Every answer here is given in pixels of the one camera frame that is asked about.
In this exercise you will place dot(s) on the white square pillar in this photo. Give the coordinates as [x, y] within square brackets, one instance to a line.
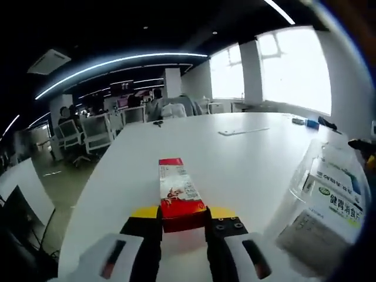
[172, 83]
[57, 105]

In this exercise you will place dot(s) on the black pouch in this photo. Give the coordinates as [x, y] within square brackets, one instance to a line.
[326, 122]

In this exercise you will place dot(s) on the blue plastic box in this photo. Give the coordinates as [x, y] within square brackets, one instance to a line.
[312, 124]

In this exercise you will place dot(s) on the clear storage area bin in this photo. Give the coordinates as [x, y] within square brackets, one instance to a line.
[299, 176]

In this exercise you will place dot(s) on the red medicine box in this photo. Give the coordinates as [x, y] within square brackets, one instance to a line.
[176, 191]

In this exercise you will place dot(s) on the narrow bright window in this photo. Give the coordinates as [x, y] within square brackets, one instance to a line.
[226, 73]

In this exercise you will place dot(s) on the wide bright window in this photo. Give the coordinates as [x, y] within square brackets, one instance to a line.
[293, 73]

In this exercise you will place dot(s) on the black screen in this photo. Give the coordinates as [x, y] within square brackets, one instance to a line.
[26, 211]

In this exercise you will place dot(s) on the curved ceiling light strip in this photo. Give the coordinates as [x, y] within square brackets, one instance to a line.
[279, 11]
[117, 60]

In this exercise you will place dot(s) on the white mesh office chair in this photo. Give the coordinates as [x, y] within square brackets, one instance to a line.
[98, 132]
[70, 138]
[133, 115]

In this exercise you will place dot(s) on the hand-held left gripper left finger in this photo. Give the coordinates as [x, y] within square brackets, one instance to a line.
[147, 243]

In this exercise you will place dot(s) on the small teal object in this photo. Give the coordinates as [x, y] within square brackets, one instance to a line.
[298, 121]

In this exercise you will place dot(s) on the white bundled cloth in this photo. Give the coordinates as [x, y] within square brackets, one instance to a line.
[174, 110]

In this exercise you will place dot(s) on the large white medicine box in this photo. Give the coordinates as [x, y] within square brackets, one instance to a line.
[337, 205]

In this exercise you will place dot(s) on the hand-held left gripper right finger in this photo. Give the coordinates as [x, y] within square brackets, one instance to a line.
[220, 243]

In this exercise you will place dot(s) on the ceiling air conditioner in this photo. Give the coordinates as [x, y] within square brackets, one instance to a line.
[50, 61]

